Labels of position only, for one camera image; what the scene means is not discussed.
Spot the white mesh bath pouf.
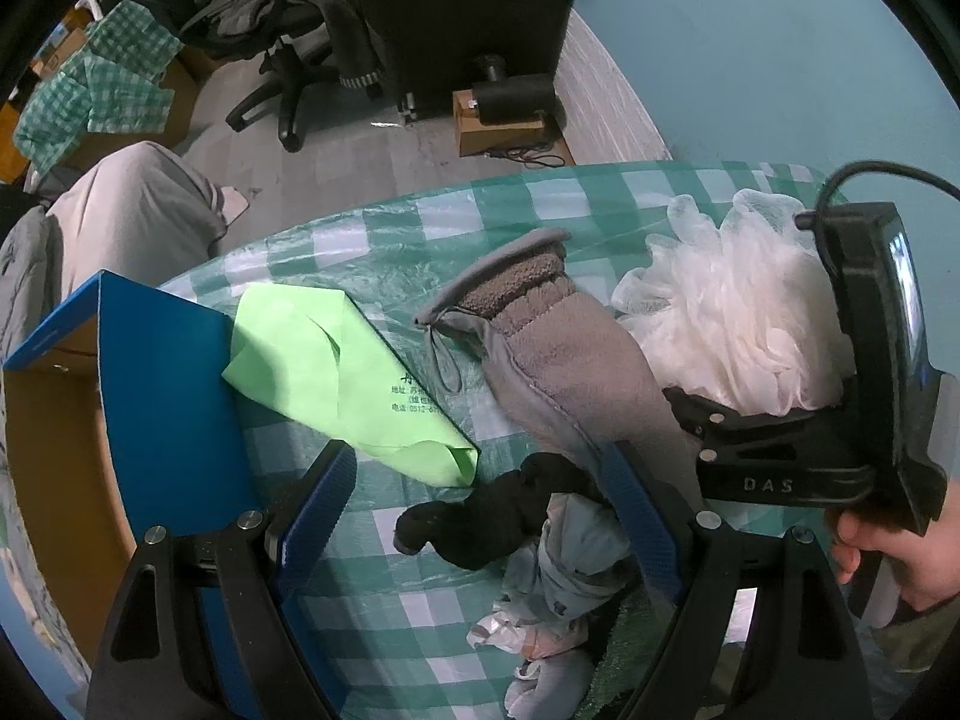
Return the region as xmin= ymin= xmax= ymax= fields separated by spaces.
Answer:
xmin=610 ymin=190 xmax=854 ymax=416

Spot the green glitter cloth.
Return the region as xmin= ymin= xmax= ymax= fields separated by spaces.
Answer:
xmin=576 ymin=582 xmax=674 ymax=718

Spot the grey fleece slipper sock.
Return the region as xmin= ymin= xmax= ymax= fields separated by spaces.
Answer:
xmin=415 ymin=227 xmax=703 ymax=509

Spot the twisted white plastic bag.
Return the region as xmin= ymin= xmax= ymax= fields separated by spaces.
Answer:
xmin=467 ymin=494 xmax=635 ymax=661

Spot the black glove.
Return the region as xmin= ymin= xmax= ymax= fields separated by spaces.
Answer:
xmin=394 ymin=452 xmax=599 ymax=571

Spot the light green cloth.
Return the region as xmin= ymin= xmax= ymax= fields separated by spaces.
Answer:
xmin=221 ymin=284 xmax=478 ymax=488

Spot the small white sock ball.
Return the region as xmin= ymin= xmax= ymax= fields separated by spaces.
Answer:
xmin=505 ymin=650 xmax=594 ymax=720

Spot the person's right hand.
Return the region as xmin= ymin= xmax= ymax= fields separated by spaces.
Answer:
xmin=827 ymin=507 xmax=958 ymax=611

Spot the green checkered tablecloth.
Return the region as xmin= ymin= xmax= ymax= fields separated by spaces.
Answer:
xmin=167 ymin=161 xmax=822 ymax=718

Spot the blue-rimmed cardboard box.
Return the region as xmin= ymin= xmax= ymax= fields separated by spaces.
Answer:
xmin=3 ymin=271 xmax=260 ymax=718

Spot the small cardboard box on floor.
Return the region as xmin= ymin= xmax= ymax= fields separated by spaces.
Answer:
xmin=452 ymin=89 xmax=558 ymax=158

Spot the black dumbbell roller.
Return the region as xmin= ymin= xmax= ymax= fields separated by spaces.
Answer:
xmin=472 ymin=55 xmax=556 ymax=125

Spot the grey quilted duvet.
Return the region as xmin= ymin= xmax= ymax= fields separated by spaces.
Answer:
xmin=0 ymin=206 xmax=62 ymax=359

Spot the beige mattress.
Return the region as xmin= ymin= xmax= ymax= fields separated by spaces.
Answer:
xmin=47 ymin=142 xmax=247 ymax=302

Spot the large black hanging coat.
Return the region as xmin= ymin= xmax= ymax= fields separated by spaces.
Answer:
xmin=359 ymin=0 xmax=573 ymax=122

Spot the green checkered cloth on boxes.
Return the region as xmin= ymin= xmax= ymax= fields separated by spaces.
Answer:
xmin=13 ymin=0 xmax=182 ymax=176

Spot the black office chair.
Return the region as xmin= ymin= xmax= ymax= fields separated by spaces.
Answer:
xmin=130 ymin=0 xmax=384 ymax=153

